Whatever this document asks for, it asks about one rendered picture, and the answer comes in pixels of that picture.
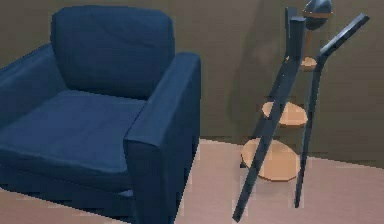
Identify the dark-framed round-tier wooden shelf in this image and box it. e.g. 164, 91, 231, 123
231, 6, 371, 223

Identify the dark blue armchair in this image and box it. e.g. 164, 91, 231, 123
0, 4, 202, 224

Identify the dark round lamp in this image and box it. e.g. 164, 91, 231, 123
302, 0, 334, 32

